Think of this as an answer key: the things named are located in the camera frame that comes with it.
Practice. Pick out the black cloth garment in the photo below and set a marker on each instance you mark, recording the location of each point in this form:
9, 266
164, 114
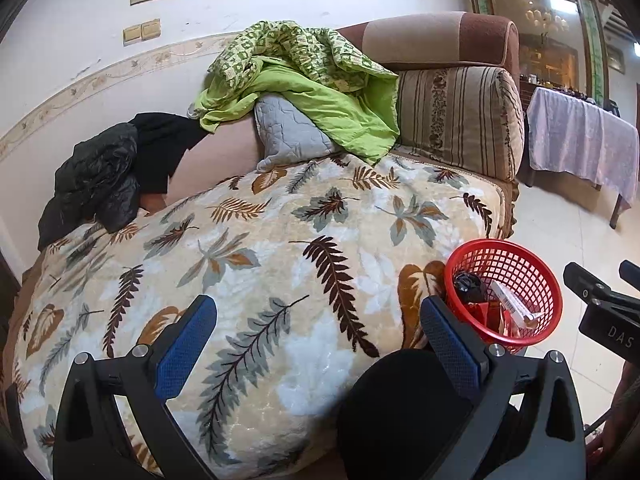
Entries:
160, 150

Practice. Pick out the leaf printed fleece blanket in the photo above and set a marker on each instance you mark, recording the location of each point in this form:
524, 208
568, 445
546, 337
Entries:
300, 240

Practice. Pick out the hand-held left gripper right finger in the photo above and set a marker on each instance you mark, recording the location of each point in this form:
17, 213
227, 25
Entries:
450, 355

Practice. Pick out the small silver round object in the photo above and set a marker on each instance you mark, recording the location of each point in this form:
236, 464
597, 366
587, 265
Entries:
192, 110

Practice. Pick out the person's right forearm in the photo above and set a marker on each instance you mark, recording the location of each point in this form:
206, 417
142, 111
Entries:
622, 410

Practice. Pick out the black plastic bag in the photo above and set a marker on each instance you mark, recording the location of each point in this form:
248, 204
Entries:
467, 285

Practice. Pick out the grey quilted pillow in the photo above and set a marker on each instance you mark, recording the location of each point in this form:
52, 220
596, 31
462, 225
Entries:
290, 135

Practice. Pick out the wooden glass display cabinet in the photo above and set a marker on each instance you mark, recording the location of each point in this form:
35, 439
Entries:
540, 25

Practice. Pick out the striped brown sofa cushion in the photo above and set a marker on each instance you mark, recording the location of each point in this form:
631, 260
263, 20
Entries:
460, 120

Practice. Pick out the black round seat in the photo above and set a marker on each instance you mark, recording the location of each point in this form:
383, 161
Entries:
400, 420

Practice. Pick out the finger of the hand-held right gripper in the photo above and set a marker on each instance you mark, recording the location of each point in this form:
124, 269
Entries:
582, 280
631, 274

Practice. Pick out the green patterned quilt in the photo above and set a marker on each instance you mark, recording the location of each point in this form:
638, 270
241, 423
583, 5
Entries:
320, 105

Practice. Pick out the red mesh basket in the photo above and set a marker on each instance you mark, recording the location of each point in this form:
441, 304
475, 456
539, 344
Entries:
545, 285

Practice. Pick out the brown fabric sofa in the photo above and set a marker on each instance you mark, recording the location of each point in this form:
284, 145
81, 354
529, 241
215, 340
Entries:
440, 35

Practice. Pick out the table with lavender cloth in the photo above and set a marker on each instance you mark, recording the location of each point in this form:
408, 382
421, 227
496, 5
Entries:
575, 135

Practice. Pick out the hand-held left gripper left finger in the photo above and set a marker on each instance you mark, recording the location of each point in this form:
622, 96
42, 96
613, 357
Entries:
182, 350

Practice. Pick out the black puffer jacket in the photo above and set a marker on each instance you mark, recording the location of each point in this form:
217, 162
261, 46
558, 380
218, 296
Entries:
95, 175

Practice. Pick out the white barcode carton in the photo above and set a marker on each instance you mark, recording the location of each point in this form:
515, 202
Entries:
510, 302

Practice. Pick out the beige wall switch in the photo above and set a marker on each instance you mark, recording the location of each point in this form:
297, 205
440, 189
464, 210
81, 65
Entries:
133, 35
151, 29

